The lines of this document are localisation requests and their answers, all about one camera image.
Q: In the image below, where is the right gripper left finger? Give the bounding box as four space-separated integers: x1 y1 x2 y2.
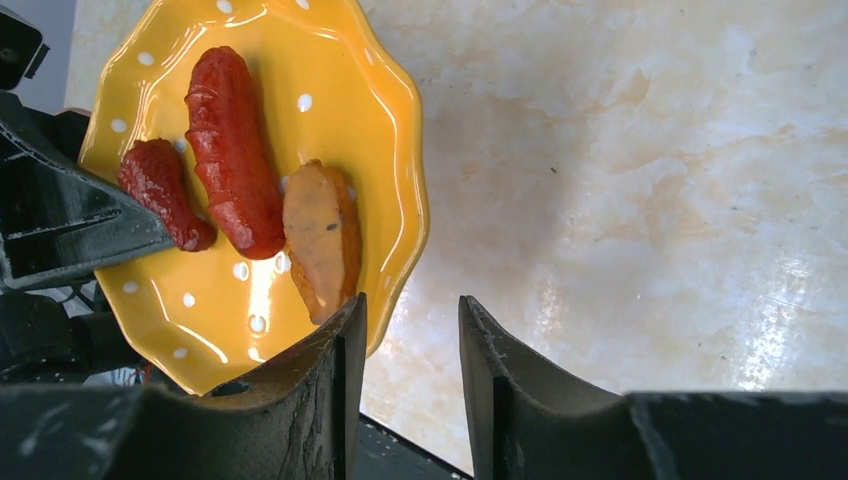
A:
1 294 367 479

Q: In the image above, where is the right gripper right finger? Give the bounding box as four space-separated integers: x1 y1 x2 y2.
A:
458 296 847 479

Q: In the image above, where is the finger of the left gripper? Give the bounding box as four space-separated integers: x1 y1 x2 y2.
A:
1 92 173 291

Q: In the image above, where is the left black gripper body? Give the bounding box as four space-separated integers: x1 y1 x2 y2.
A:
1 9 153 385

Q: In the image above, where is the yellow polka dot plate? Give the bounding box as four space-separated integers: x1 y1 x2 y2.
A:
79 1 429 395

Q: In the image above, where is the small red piece on yellow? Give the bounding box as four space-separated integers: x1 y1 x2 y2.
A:
117 138 217 252

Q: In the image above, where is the red sausage on yellow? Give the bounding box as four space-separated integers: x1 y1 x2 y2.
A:
184 46 286 260

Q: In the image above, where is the brown piece on yellow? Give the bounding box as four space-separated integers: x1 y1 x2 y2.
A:
282 159 363 325

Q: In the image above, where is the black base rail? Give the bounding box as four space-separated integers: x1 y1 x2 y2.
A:
351 413 472 480

